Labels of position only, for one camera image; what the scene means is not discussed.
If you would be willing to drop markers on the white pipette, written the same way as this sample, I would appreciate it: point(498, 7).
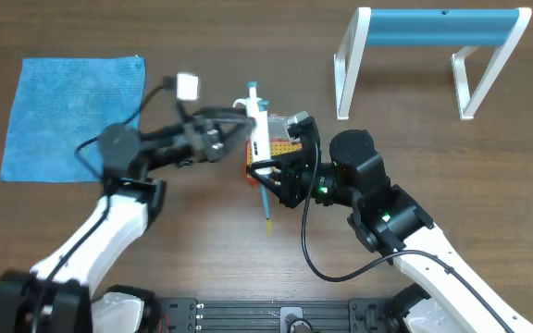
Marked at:
point(259, 134)

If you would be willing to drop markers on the blue cloth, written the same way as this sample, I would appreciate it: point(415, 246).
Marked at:
point(67, 115)

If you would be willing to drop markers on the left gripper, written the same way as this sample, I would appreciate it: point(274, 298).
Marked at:
point(204, 139)

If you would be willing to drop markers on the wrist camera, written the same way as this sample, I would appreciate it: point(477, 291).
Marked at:
point(295, 122)
point(188, 86)

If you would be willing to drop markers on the white and blue stand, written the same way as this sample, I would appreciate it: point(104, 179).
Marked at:
point(433, 28)

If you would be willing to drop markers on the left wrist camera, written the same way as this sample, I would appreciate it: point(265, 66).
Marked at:
point(188, 86)

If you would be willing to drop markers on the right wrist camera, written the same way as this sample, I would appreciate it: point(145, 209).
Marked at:
point(295, 122)

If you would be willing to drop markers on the mounting rail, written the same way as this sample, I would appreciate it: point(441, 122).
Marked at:
point(248, 315)

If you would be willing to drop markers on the red and yellow tip box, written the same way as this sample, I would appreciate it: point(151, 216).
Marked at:
point(281, 147)

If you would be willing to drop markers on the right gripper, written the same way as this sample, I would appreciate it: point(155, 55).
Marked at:
point(296, 182)

